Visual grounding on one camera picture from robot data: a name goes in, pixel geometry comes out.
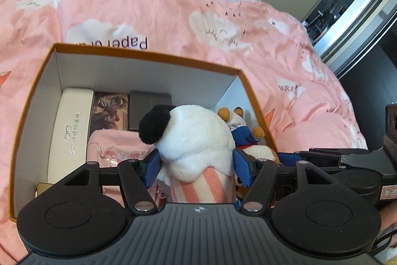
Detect silver sliding door frame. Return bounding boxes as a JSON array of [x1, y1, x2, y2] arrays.
[[313, 0, 397, 76]]

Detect picture card box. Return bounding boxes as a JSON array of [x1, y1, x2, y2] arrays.
[[91, 91, 130, 132]]

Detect dark grey case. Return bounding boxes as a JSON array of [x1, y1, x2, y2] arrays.
[[128, 90, 174, 132]]

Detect orange cardboard box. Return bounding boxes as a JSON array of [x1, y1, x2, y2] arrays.
[[8, 42, 281, 222]]

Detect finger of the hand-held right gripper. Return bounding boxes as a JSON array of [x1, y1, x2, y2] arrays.
[[276, 147, 343, 174]]

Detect person's right forearm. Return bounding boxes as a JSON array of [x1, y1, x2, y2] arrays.
[[377, 208, 397, 263]]

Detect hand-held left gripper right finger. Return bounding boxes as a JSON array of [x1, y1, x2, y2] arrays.
[[232, 147, 337, 214]]

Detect black cable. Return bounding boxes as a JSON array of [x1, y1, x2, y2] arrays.
[[370, 232, 397, 255]]

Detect white glasses case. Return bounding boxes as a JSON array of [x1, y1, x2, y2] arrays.
[[46, 87, 95, 185]]

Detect tan and white plush toy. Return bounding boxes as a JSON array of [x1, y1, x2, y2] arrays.
[[243, 144, 280, 164]]

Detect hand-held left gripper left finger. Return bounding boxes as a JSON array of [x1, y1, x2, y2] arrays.
[[57, 149, 162, 213]]

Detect pink wallet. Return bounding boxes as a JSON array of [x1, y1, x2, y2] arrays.
[[87, 130, 171, 211]]

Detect pink cloud print blanket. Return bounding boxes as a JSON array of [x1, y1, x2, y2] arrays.
[[0, 0, 369, 256]]

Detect small tan box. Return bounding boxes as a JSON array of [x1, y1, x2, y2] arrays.
[[35, 182, 64, 199]]

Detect white plush toy black ear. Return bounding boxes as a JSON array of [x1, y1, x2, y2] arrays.
[[138, 104, 239, 205]]

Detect bear plush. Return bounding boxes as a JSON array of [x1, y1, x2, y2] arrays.
[[217, 107, 265, 149]]

